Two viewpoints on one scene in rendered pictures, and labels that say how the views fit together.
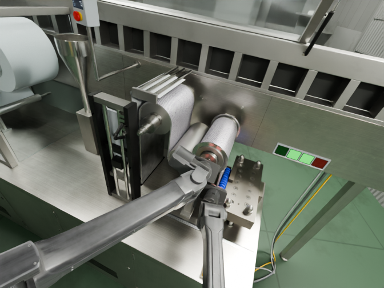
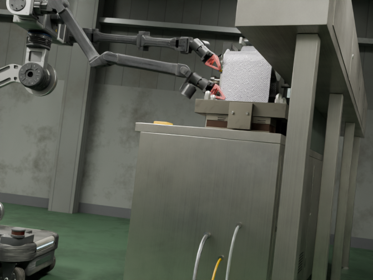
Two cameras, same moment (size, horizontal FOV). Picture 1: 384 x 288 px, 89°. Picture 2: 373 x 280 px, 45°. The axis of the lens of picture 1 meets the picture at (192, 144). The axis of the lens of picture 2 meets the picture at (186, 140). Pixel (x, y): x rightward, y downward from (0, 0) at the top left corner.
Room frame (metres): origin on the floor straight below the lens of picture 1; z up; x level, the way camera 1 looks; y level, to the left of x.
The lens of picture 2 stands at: (0.71, -2.29, 0.74)
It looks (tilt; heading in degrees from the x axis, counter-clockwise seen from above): 3 degrees up; 97
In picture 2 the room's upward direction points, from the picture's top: 6 degrees clockwise
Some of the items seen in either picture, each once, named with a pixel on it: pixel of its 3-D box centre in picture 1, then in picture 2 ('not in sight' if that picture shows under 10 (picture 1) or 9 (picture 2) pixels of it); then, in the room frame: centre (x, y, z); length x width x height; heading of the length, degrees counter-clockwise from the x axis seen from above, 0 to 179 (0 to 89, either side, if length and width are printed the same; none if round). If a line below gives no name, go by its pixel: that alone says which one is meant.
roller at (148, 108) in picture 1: (170, 107); not in sight; (0.78, 0.13, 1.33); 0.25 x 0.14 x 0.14; 164
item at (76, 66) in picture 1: (88, 108); not in sight; (0.89, 0.58, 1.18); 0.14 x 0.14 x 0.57
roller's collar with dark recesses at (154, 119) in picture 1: (151, 122); not in sight; (0.63, 0.17, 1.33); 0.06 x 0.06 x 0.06; 74
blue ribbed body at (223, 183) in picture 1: (223, 182); not in sight; (0.68, -0.19, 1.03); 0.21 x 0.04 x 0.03; 164
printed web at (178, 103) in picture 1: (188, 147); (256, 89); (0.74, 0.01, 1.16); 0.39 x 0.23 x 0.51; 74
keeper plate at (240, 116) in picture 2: (258, 195); (240, 115); (0.68, -0.39, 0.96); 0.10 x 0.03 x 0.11; 164
